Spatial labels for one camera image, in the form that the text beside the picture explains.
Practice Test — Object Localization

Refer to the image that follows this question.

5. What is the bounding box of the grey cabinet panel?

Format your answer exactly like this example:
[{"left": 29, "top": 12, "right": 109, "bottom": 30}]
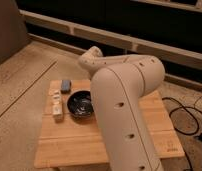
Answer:
[{"left": 0, "top": 0, "right": 30, "bottom": 63}]

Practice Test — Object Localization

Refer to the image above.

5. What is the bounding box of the wooden cutting board table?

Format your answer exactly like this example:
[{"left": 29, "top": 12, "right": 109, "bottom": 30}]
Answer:
[{"left": 34, "top": 80, "right": 184, "bottom": 169}]

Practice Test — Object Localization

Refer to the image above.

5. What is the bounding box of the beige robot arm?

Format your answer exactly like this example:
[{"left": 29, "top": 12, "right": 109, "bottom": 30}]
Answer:
[{"left": 79, "top": 46, "right": 165, "bottom": 171}]

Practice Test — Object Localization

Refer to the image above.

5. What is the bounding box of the black ceramic bowl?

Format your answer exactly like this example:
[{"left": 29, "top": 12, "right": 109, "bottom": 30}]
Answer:
[{"left": 67, "top": 90, "right": 94, "bottom": 118}]

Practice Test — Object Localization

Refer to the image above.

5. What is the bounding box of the white shelf rail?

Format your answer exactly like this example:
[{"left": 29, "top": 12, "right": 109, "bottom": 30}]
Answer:
[{"left": 20, "top": 10, "right": 202, "bottom": 70}]

